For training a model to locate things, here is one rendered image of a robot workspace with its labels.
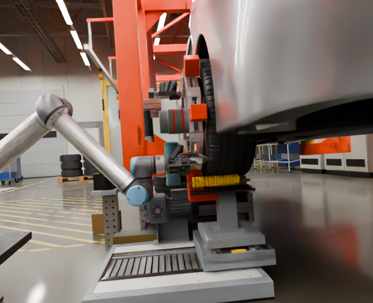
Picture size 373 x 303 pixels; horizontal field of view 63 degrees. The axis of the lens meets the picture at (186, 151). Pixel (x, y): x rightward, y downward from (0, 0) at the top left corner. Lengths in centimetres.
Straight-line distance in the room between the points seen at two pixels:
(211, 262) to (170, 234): 66
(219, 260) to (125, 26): 165
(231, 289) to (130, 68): 154
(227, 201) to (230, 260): 33
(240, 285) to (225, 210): 44
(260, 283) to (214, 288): 21
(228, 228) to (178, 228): 52
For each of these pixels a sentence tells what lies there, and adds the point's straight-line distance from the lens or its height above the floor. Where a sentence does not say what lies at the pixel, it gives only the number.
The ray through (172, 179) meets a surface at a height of 52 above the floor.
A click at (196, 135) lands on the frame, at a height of 75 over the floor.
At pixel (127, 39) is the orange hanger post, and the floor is 148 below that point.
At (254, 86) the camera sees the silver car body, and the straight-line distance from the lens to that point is 89.
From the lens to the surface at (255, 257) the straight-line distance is 161.
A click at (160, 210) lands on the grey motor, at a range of 197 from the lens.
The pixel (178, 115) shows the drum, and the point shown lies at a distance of 167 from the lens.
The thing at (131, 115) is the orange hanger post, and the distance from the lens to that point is 217.
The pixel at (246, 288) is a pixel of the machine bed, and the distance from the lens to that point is 149.
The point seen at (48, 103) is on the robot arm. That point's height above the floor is 92.
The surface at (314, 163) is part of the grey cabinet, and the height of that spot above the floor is 22.
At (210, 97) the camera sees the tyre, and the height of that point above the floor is 92.
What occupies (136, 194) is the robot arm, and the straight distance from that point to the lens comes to 132.
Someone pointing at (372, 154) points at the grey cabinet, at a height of 42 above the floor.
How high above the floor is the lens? 67
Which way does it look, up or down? level
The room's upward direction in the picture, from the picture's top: 4 degrees counter-clockwise
